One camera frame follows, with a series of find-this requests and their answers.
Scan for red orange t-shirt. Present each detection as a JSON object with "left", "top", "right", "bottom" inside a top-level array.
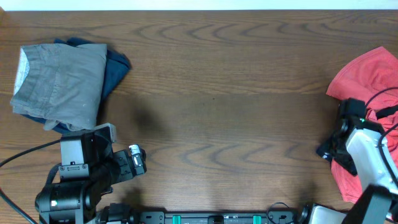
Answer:
[{"left": 326, "top": 47, "right": 397, "bottom": 203}]

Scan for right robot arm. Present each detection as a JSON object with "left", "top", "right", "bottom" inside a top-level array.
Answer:
[{"left": 302, "top": 98, "right": 397, "bottom": 224}]

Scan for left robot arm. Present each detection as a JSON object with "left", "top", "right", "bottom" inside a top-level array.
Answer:
[{"left": 35, "top": 123, "right": 147, "bottom": 223}]

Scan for black garment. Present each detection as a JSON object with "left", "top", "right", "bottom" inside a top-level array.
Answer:
[{"left": 316, "top": 138, "right": 358, "bottom": 176}]

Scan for folded navy blue garment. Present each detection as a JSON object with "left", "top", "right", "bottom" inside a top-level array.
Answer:
[{"left": 21, "top": 37, "right": 132, "bottom": 134}]

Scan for folded grey shorts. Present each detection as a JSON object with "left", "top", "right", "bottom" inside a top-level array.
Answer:
[{"left": 10, "top": 44, "right": 107, "bottom": 131}]

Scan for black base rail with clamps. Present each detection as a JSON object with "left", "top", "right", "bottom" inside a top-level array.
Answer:
[{"left": 90, "top": 202, "right": 308, "bottom": 224}]

